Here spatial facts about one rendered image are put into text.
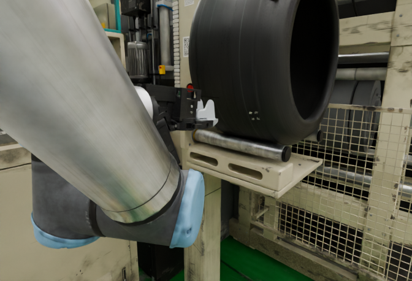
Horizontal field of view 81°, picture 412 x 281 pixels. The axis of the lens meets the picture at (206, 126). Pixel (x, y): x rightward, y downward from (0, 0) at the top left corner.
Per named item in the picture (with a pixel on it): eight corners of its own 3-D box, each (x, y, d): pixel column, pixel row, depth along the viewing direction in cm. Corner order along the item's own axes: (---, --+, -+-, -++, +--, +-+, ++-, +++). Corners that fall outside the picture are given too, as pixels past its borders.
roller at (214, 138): (192, 128, 87) (200, 127, 90) (191, 140, 87) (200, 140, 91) (285, 147, 64) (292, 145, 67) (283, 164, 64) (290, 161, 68)
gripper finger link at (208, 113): (228, 100, 56) (201, 99, 49) (226, 126, 56) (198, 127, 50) (217, 100, 58) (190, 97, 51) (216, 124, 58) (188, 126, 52)
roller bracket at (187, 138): (179, 149, 87) (179, 122, 85) (242, 131, 116) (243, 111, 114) (186, 151, 85) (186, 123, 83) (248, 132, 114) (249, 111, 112)
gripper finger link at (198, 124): (218, 121, 52) (189, 121, 45) (217, 127, 52) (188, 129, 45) (202, 118, 55) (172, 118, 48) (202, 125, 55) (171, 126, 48)
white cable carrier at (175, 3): (175, 113, 105) (171, -6, 96) (183, 111, 109) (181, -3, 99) (181, 114, 102) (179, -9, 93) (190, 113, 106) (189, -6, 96)
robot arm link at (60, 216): (88, 262, 28) (86, 156, 28) (13, 248, 31) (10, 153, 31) (132, 227, 37) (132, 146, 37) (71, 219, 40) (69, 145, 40)
